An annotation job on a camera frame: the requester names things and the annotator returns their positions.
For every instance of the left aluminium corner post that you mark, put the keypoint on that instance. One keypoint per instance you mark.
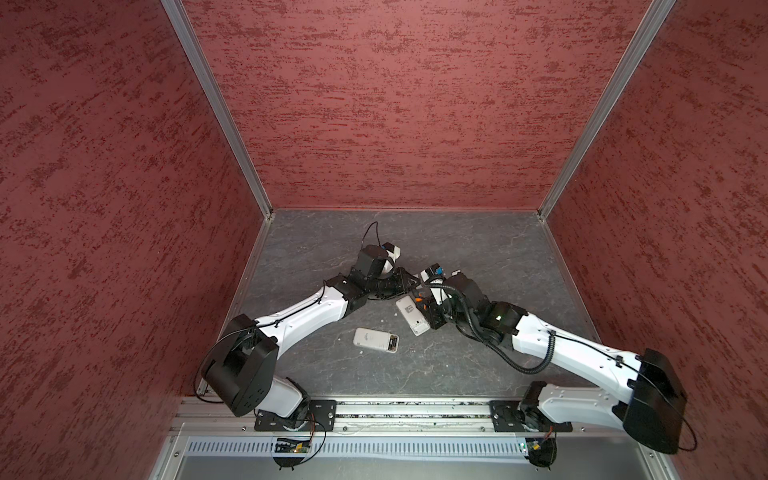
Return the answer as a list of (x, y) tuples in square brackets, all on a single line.
[(193, 50)]

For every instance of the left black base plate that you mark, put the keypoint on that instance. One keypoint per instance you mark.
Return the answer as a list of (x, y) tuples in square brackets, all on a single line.
[(311, 415)]

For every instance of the white AC remote control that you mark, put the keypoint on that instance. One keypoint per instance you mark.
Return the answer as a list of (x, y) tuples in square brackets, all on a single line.
[(416, 321)]

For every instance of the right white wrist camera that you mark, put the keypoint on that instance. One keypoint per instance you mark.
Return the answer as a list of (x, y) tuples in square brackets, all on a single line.
[(432, 276)]

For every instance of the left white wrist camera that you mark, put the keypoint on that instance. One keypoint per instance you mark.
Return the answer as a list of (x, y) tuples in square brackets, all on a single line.
[(393, 253)]

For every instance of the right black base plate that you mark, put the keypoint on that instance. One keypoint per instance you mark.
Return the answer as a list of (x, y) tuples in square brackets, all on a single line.
[(508, 417)]

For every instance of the grey remote control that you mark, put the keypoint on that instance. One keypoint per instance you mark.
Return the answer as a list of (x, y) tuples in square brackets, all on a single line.
[(376, 340)]

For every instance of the aluminium corner post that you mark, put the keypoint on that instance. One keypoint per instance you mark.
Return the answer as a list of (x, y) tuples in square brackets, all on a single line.
[(193, 50), (645, 33)]

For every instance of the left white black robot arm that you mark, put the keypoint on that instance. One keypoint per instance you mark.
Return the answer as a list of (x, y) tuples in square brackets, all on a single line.
[(240, 366)]

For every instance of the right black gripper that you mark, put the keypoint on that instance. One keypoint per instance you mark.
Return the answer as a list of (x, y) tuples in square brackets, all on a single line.
[(436, 322)]

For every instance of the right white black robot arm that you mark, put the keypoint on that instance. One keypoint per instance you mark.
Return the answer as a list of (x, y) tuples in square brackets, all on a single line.
[(639, 394)]

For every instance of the right aluminium corner post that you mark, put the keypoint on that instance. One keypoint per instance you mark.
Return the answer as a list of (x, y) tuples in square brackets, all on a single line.
[(645, 33)]

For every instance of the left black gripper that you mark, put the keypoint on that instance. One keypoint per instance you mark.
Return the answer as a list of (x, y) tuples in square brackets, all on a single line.
[(402, 277)]

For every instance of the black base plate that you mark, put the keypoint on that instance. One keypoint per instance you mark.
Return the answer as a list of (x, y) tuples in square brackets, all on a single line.
[(311, 415), (508, 417)]

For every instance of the white slotted cable duct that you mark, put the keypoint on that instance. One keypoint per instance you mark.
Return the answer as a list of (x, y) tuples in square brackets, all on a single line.
[(399, 448)]

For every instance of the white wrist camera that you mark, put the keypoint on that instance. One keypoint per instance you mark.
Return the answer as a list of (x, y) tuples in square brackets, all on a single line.
[(432, 276), (393, 253)]

